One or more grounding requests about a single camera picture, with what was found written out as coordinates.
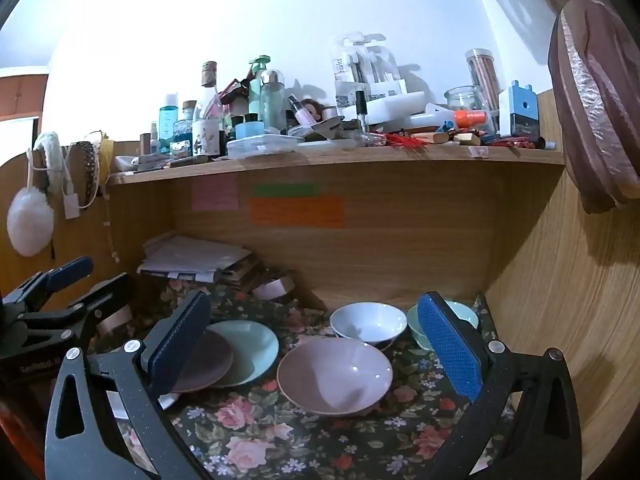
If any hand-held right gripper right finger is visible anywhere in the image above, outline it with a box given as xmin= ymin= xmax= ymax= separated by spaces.
xmin=417 ymin=290 xmax=583 ymax=480

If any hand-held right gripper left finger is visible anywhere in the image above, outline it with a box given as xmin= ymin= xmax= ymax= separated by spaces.
xmin=45 ymin=290 xmax=216 ymax=480

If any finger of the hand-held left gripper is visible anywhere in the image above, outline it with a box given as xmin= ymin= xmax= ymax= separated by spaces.
xmin=20 ymin=272 xmax=135 ymax=347
xmin=2 ymin=256 xmax=94 ymax=311

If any pink plate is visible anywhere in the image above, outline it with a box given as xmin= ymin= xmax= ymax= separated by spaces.
xmin=170 ymin=330 xmax=234 ymax=394

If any green bowl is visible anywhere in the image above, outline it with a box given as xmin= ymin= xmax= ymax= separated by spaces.
xmin=406 ymin=300 xmax=480 ymax=352

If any white plate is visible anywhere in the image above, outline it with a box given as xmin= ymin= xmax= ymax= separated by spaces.
xmin=107 ymin=390 xmax=181 ymax=421

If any green plate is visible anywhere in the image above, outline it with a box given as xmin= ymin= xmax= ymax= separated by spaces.
xmin=202 ymin=320 xmax=280 ymax=388

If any white bowl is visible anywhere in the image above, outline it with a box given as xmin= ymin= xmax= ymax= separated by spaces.
xmin=329 ymin=302 xmax=408 ymax=347

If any pink bowl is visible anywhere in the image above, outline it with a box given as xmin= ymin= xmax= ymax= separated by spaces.
xmin=276 ymin=336 xmax=394 ymax=417

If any white fluffy puff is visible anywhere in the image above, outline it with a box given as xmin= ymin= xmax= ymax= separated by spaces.
xmin=6 ymin=187 xmax=55 ymax=257

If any stack of white papers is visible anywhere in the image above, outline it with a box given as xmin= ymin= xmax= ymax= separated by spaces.
xmin=137 ymin=234 xmax=251 ymax=283

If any stack of books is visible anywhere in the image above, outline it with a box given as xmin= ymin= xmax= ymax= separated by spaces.
xmin=220 ymin=255 xmax=281 ymax=293

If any black white patterned headband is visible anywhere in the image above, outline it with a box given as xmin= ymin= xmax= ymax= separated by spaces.
xmin=70 ymin=141 xmax=101 ymax=208

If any pale pink tape roll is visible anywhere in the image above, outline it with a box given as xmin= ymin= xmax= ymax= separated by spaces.
xmin=251 ymin=275 xmax=296 ymax=302

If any white fluffy headband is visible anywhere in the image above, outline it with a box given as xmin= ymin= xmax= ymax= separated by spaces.
xmin=30 ymin=131 xmax=68 ymax=193

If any yellow headband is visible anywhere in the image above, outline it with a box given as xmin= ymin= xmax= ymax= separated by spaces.
xmin=90 ymin=132 xmax=116 ymax=186

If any pink sticky note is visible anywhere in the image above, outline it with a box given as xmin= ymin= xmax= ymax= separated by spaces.
xmin=192 ymin=180 xmax=239 ymax=211

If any floral tablecloth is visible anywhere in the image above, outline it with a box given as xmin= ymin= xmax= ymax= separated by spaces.
xmin=90 ymin=280 xmax=516 ymax=480

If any orange sticky note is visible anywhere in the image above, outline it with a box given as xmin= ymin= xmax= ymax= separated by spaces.
xmin=248 ymin=196 xmax=346 ymax=228

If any blue liquid bottle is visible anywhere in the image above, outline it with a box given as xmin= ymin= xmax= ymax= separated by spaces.
xmin=159 ymin=94 xmax=180 ymax=153

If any green sticky note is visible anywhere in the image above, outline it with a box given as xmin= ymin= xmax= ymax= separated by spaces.
xmin=254 ymin=183 xmax=319 ymax=197

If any corked glass bottle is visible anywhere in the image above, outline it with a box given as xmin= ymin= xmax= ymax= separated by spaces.
xmin=191 ymin=61 xmax=226 ymax=158

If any red tassel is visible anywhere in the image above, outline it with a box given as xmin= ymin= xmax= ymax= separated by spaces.
xmin=385 ymin=130 xmax=432 ymax=152

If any clear plastic container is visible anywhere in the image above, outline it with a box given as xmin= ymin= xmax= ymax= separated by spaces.
xmin=226 ymin=132 xmax=301 ymax=158

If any blue lidded jar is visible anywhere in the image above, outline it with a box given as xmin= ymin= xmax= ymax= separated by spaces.
xmin=234 ymin=114 xmax=266 ymax=140

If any white bottle orange cap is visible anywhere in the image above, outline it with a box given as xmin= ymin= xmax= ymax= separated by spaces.
xmin=405 ymin=109 xmax=488 ymax=132

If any blue pencil sharpener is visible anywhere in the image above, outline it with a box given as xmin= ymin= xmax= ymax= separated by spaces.
xmin=498 ymin=80 xmax=542 ymax=142

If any empty glass jar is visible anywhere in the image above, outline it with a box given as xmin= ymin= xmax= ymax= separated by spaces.
xmin=444 ymin=86 xmax=488 ymax=126

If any green pump bottle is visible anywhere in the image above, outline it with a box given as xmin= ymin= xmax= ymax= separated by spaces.
xmin=247 ymin=55 xmax=273 ymax=117

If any clear bottle silver cap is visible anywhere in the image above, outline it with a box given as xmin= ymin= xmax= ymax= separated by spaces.
xmin=260 ymin=69 xmax=287 ymax=133

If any pink spray bottle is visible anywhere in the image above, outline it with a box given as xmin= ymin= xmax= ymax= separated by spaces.
xmin=287 ymin=95 xmax=316 ymax=127

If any brown monkey plush toy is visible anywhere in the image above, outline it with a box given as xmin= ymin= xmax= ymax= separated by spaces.
xmin=300 ymin=99 xmax=326 ymax=123

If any clear jar of pencils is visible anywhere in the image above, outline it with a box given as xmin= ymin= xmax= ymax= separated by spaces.
xmin=465 ymin=49 xmax=501 ymax=111

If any brown curtain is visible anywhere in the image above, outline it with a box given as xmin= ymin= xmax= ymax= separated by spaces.
xmin=450 ymin=0 xmax=640 ymax=214

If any white brush organizer box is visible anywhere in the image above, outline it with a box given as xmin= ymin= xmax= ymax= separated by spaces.
xmin=330 ymin=32 xmax=426 ymax=121

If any wooden wall cabinet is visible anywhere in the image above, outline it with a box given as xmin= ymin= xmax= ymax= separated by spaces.
xmin=0 ymin=74 xmax=48 ymax=121

